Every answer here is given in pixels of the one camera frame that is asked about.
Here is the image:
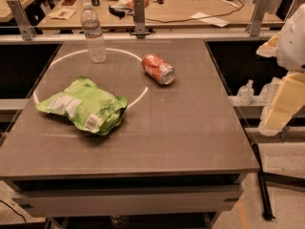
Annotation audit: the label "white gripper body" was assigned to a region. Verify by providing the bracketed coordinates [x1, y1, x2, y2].
[276, 4, 305, 72]

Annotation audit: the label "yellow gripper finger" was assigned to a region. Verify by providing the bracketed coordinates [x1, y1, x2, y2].
[256, 32, 279, 57]
[258, 72, 305, 136]

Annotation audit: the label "red coke can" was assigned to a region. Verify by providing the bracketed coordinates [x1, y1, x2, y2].
[141, 53, 175, 85]

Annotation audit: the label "clear sanitizer bottle right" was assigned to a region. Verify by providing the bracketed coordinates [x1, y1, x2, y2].
[259, 77, 280, 103]

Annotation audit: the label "clear sanitizer bottle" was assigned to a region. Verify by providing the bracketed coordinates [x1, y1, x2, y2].
[235, 79, 254, 105]
[259, 77, 280, 103]

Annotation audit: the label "clear sanitizer bottle left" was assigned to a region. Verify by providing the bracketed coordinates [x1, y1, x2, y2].
[235, 79, 254, 105]

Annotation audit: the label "white paper sheet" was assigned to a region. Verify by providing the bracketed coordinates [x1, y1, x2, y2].
[192, 12, 230, 28]

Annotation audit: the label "wooden background desk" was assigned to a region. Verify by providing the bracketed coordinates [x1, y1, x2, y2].
[38, 0, 283, 31]

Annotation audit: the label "black pole on floor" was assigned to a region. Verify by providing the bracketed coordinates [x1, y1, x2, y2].
[252, 143, 275, 221]

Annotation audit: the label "white table drawer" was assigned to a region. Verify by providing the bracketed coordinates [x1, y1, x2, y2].
[13, 185, 243, 218]

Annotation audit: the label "black sunglasses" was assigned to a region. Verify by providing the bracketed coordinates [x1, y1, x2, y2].
[109, 6, 125, 19]

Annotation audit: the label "clear plastic water bottle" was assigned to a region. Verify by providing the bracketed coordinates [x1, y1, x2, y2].
[80, 2, 107, 63]

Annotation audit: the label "green chip bag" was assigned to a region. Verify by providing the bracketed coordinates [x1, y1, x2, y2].
[36, 76, 128, 135]

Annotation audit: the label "brown phone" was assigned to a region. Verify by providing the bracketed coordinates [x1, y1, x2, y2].
[62, 0, 76, 6]

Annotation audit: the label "white paper card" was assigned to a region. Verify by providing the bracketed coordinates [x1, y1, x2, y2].
[49, 8, 76, 20]

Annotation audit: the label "right metal bracket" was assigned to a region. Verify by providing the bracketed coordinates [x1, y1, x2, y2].
[246, 0, 270, 36]

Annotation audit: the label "metal bracket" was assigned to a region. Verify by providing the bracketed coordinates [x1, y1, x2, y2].
[132, 0, 149, 39]
[246, 0, 270, 36]
[7, 0, 36, 40]

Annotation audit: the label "black cable on desk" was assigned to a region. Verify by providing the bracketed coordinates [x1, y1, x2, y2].
[145, 0, 246, 24]

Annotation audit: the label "middle metal bracket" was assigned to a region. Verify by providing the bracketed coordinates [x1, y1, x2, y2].
[132, 0, 149, 39]

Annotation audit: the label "left metal bracket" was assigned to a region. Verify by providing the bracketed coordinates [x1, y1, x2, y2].
[7, 0, 36, 40]

